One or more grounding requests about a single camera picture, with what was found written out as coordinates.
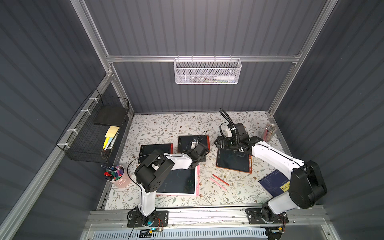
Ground red tablet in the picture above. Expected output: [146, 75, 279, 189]
[137, 143, 174, 165]
[216, 149, 252, 174]
[178, 135, 211, 153]

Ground pink stylus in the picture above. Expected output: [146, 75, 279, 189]
[209, 178, 228, 192]

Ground pink white writing tablet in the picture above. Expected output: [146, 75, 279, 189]
[157, 166, 200, 197]

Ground clear cup of pencils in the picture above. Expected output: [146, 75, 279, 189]
[262, 123, 278, 142]

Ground dark blue notebook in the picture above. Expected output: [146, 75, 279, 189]
[259, 170, 290, 197]

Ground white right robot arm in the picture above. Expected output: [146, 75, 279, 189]
[215, 123, 328, 223]

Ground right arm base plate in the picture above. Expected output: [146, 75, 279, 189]
[245, 208, 289, 225]

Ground white wire mesh basket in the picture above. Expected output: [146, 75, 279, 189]
[173, 58, 242, 85]

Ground red stylus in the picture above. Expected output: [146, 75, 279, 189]
[213, 175, 229, 186]

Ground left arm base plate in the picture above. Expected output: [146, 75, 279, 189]
[127, 208, 169, 228]

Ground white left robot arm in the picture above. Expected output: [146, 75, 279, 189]
[135, 143, 210, 219]

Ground white marker in basket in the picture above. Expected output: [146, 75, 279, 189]
[214, 76, 236, 82]

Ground pink cup of markers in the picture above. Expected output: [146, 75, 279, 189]
[101, 165, 132, 189]

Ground black wire wall basket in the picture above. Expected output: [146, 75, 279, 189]
[57, 89, 130, 166]

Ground yellow sticky notes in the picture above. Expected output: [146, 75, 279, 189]
[103, 126, 120, 150]

